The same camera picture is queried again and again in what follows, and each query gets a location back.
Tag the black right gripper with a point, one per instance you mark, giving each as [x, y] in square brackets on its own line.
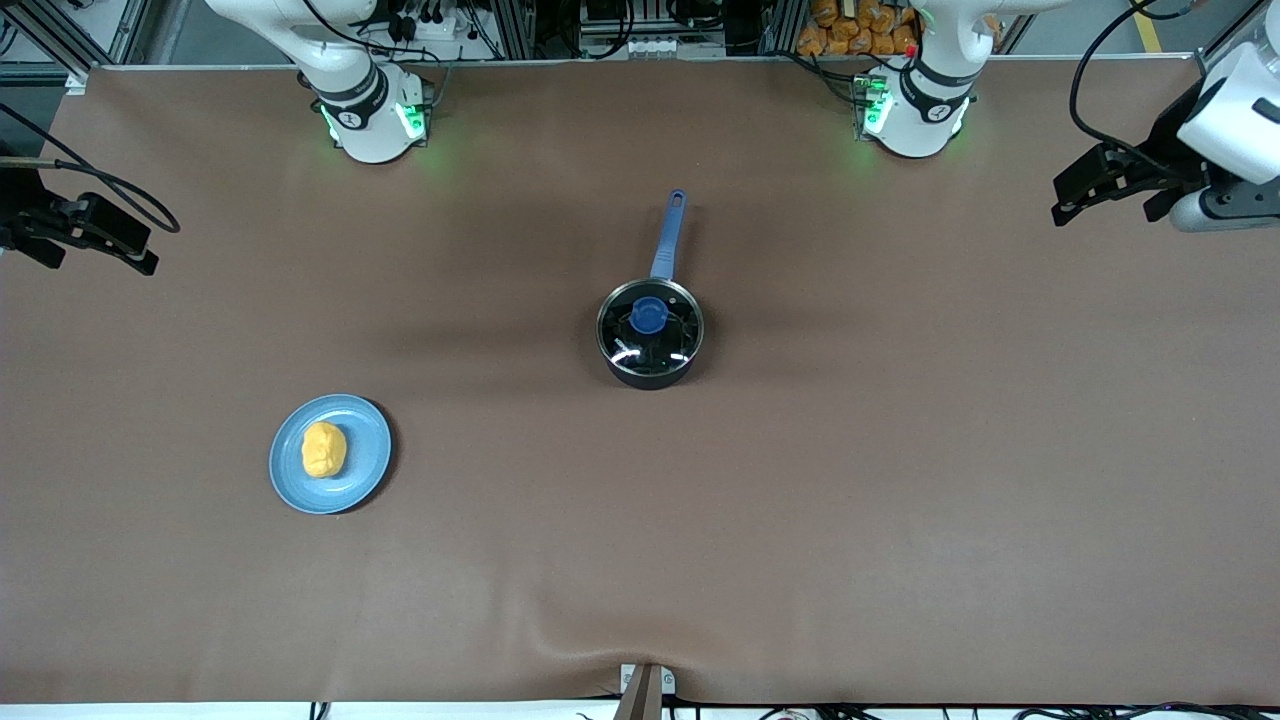
[22, 214]

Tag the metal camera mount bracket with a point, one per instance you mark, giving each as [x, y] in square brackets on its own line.
[643, 690]

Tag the blue round plate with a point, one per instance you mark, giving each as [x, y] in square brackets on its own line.
[365, 455]

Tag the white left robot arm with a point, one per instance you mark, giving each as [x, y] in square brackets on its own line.
[925, 110]

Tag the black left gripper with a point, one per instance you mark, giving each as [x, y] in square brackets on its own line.
[1166, 146]

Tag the bag of orange items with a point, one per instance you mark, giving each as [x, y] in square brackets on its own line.
[850, 30]

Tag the glass lid with blue knob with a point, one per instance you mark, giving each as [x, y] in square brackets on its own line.
[650, 318]

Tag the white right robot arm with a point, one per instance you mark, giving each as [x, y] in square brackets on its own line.
[365, 110]

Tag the brown table mat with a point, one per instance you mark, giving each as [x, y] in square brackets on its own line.
[800, 550]

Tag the yellow potato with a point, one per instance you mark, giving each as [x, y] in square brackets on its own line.
[324, 450]

